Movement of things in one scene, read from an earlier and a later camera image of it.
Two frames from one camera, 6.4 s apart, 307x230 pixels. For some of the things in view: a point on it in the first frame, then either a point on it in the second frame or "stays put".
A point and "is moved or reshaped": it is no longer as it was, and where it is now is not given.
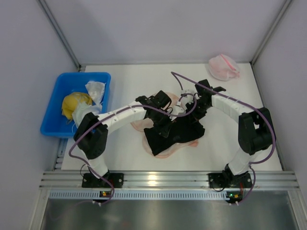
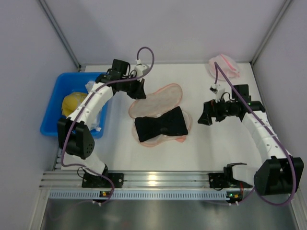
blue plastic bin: (55, 123) stays put
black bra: (187, 130) is moved or reshaped
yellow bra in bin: (70, 101) stays put
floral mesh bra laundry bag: (140, 125) is moved or reshaped
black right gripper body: (194, 115) → (213, 111)
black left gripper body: (162, 124) → (134, 88)
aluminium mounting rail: (169, 179) stays put
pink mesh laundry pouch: (223, 67) stays put
